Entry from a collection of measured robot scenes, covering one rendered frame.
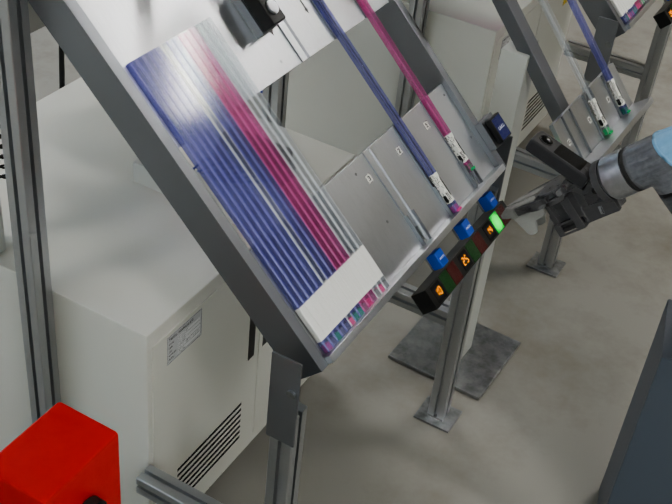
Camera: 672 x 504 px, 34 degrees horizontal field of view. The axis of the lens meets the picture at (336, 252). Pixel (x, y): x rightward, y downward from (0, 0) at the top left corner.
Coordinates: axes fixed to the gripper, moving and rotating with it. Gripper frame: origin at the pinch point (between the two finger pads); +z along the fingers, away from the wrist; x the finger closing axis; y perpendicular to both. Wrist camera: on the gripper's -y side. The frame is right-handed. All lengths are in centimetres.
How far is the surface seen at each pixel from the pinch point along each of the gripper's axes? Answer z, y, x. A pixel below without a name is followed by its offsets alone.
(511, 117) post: 15.4, -6.2, 42.7
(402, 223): 9.9, -8.9, -13.4
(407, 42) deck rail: 11.2, -32.3, 19.0
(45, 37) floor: 201, -96, 110
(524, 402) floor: 52, 57, 39
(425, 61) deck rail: 10.1, -27.6, 19.0
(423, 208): 9.9, -8.0, -6.4
